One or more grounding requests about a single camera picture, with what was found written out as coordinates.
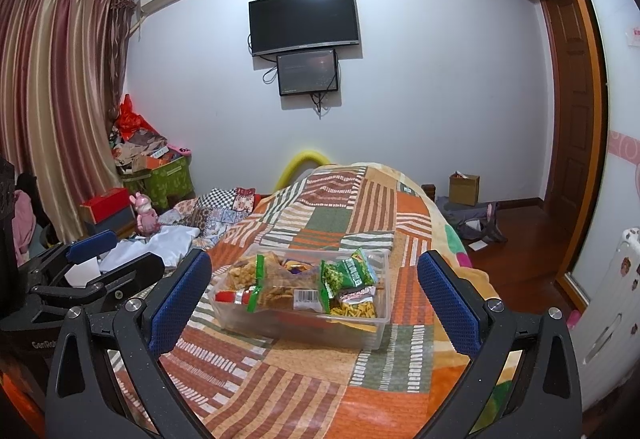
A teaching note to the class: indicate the checkered patterned quilt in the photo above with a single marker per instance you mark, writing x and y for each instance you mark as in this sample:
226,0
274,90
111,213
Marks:
220,214

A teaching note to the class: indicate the red plastic bag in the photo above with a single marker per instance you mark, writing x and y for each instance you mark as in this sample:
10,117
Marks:
132,119

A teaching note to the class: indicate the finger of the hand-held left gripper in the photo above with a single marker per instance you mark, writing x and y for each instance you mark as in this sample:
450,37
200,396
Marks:
92,246
125,276

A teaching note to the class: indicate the cardboard box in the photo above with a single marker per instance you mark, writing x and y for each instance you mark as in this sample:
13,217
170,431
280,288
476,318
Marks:
464,189

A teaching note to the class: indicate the yellow foam tube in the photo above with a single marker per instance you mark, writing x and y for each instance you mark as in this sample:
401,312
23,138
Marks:
295,164

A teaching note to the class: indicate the white cloth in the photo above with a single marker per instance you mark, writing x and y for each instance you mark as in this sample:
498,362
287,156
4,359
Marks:
170,244

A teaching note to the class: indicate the pink garment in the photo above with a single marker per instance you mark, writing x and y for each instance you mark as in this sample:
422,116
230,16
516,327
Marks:
24,224

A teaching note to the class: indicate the pink toy figure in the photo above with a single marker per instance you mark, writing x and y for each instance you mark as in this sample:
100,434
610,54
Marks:
145,216

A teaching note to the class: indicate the striped brown curtain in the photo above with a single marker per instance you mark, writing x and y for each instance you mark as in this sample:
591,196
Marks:
55,109

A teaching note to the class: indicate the black wall television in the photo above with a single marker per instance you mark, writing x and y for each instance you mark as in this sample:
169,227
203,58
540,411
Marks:
305,21

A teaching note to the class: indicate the red capped sausage stick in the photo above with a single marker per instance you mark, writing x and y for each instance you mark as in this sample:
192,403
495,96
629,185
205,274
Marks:
235,297

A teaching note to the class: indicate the green storage box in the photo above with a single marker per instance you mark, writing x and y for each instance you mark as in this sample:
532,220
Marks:
170,184

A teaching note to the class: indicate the striped patchwork blanket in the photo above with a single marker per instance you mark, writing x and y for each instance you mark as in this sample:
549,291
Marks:
325,219

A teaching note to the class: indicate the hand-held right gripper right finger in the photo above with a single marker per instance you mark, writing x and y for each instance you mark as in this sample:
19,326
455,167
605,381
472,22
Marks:
445,299

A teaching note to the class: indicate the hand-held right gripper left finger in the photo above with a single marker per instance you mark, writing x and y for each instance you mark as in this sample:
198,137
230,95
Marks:
180,299

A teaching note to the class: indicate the red box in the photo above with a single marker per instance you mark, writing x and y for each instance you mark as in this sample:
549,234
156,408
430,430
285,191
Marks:
105,204

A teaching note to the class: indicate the white paper sheet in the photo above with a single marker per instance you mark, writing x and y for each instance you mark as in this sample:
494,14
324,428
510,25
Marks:
476,245

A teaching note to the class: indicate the small black wall monitor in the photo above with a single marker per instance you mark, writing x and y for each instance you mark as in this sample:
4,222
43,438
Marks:
307,71

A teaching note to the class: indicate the grey purple bag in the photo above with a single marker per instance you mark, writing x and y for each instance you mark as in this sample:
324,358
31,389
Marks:
475,221

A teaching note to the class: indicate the clear plastic container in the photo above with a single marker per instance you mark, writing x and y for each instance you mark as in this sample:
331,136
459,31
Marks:
300,339

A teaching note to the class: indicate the brown wooden door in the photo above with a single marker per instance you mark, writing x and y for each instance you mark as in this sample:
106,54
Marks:
570,144

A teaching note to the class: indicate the yellow stick snack packet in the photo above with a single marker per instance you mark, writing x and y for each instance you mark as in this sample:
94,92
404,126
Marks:
355,309

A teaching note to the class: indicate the green pea snack packet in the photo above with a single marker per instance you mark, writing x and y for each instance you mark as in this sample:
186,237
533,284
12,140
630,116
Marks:
347,274

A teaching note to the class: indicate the clear bag of fried crisps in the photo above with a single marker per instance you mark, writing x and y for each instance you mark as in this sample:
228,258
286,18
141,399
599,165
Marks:
277,289

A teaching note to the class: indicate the pile of papers and clutter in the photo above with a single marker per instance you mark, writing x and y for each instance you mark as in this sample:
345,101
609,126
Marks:
140,149

